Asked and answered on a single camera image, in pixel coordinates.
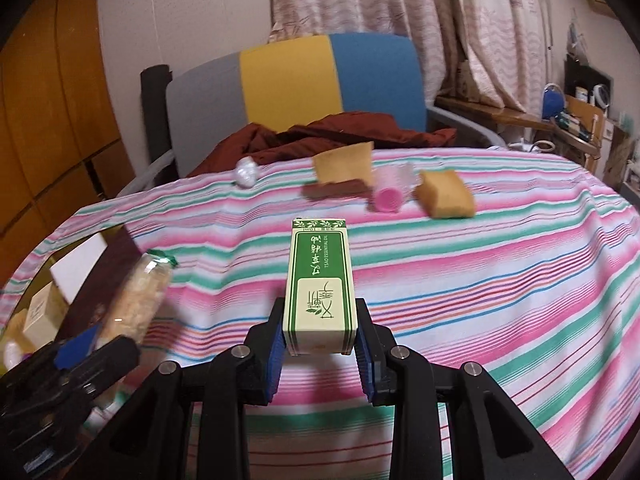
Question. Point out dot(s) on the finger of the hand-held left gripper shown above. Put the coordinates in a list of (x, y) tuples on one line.
[(105, 365), (75, 350)]

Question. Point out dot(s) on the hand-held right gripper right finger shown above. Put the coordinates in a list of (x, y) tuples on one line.
[(364, 375)]

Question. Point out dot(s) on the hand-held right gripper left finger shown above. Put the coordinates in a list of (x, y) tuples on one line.
[(274, 375)]

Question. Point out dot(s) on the beige carton box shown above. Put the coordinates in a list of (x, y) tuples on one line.
[(42, 315)]

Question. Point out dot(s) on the clear cracker packet green ends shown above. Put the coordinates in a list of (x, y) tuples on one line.
[(135, 300)]

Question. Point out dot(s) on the white foam block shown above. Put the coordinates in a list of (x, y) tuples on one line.
[(77, 267)]

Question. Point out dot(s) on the dark brown tray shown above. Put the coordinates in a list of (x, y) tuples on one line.
[(110, 270)]

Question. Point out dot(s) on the green and cream small box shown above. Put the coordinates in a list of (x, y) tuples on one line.
[(320, 280)]

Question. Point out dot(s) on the striped tablecloth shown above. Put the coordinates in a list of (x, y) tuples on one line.
[(500, 285)]

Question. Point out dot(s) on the pink cap bottle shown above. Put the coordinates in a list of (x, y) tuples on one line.
[(387, 195)]

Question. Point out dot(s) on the brown flat bar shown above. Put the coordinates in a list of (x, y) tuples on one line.
[(335, 189)]

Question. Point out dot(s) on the tan sponge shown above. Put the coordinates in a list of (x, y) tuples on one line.
[(345, 162), (445, 195)]

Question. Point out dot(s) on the white crumpled plastic ball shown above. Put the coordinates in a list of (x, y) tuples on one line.
[(246, 172)]

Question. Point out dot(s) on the wooden cabinet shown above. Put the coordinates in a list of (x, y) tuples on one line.
[(50, 110)]

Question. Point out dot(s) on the dark red jacket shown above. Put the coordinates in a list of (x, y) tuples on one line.
[(350, 132)]

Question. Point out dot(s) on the grey yellow blue chair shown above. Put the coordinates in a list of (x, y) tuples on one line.
[(285, 80)]

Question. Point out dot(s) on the wooden side table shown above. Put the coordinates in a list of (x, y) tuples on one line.
[(495, 110)]

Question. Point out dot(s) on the blue round object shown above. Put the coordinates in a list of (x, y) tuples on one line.
[(552, 102)]

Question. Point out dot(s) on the cluttered wooden shelf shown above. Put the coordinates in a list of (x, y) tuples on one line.
[(582, 120)]

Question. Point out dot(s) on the patterned pink curtain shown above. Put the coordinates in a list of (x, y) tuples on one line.
[(375, 0)]

